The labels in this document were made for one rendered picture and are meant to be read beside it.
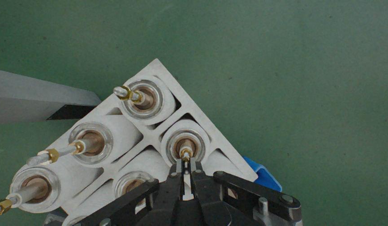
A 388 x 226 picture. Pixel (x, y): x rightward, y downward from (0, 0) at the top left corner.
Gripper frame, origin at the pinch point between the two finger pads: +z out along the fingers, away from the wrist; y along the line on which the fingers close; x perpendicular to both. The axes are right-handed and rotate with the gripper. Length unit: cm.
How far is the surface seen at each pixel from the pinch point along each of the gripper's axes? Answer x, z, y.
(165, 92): 10.7, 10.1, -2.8
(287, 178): -23, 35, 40
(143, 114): 6.9, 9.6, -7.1
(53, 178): -2.8, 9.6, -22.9
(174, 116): 5.8, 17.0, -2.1
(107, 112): 8.1, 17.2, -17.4
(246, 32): 36, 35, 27
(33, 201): -6.4, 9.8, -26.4
